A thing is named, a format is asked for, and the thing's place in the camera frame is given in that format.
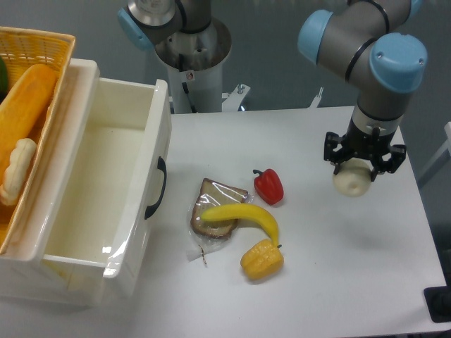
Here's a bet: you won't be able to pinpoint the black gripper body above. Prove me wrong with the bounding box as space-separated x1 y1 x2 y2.
343 113 397 162

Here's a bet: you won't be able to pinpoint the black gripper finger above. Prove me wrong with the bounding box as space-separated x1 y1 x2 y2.
370 144 407 182
323 132 354 175

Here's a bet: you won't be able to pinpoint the pale white pear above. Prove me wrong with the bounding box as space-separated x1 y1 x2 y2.
333 158 371 197

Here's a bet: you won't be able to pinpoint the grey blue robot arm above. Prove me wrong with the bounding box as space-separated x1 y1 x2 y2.
117 1 428 179

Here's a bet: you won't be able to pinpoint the open upper white drawer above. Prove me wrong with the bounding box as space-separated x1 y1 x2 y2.
41 77 173 280

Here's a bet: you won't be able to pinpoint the white drawer cabinet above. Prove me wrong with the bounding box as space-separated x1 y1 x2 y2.
0 58 173 308

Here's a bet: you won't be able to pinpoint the red bell pepper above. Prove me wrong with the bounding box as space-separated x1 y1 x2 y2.
253 168 284 206

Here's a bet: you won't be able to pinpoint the yellow banana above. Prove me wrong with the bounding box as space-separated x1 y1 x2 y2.
200 203 280 246

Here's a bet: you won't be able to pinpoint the yellow bell pepper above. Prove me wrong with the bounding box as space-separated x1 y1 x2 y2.
240 239 284 281

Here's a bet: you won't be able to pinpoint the black device at edge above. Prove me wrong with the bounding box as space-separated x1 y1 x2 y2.
424 286 450 323

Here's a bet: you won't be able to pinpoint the bagged brown bread slice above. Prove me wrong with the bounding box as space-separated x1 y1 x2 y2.
187 178 249 264

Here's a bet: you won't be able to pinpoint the orange baguette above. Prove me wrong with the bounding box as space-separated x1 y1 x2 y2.
1 64 58 173

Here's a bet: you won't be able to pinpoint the cream toy croissant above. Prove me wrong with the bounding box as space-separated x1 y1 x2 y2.
1 138 37 206

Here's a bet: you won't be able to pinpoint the yellow wicker basket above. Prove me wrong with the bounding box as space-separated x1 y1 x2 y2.
1 27 75 254

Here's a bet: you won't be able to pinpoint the green vegetable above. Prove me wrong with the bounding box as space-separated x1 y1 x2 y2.
0 58 8 101

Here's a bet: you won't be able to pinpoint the white frame at right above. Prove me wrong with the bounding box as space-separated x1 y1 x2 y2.
416 122 450 189

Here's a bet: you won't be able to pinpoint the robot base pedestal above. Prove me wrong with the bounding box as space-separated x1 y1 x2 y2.
155 18 250 114

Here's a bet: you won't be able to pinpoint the black drawer handle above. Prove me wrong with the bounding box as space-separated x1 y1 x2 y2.
144 156 168 220

